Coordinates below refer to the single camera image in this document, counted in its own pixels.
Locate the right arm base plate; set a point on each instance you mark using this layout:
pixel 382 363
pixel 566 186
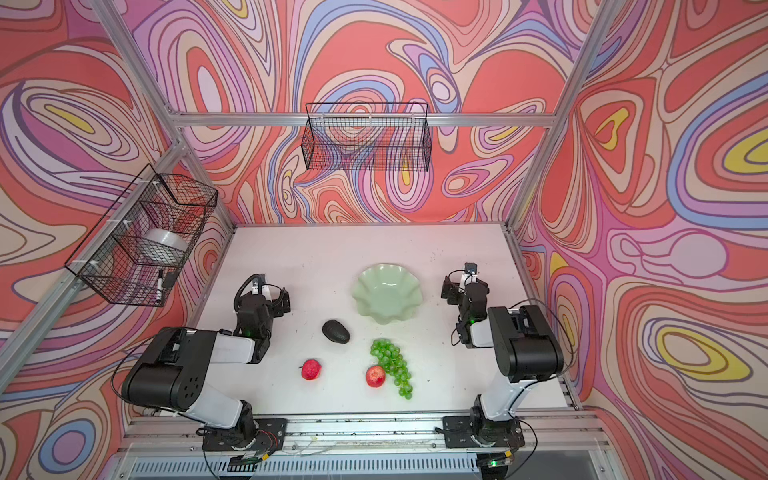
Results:
pixel 465 431

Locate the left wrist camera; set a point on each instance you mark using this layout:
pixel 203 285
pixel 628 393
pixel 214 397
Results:
pixel 259 285

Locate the black wire basket left wall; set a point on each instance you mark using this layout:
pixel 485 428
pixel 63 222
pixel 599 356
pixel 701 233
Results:
pixel 120 265

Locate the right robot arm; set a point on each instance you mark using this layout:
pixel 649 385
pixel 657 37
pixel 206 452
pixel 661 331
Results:
pixel 526 352

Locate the dark fake avocado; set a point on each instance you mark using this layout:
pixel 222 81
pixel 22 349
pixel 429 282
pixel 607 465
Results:
pixel 335 332

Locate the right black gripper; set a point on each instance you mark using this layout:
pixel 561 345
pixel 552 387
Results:
pixel 452 290

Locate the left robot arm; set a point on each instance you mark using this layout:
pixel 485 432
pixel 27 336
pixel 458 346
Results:
pixel 171 375

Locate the aluminium front rail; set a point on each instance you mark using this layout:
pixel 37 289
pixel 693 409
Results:
pixel 413 432

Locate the black wire basket back wall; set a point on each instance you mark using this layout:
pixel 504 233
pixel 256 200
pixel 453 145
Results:
pixel 367 136

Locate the green fake grape bunch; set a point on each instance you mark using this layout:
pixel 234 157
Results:
pixel 389 356

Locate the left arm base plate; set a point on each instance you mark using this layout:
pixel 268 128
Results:
pixel 265 435

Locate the light green scalloped fruit bowl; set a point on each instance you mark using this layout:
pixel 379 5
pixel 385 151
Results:
pixel 387 293

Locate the black wire basket wall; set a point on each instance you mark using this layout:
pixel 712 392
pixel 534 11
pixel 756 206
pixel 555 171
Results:
pixel 120 265
pixel 367 136

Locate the red fake apple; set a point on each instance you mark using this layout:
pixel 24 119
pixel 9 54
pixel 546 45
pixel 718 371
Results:
pixel 311 369
pixel 375 376

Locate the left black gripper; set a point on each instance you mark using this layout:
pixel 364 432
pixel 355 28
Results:
pixel 280 301

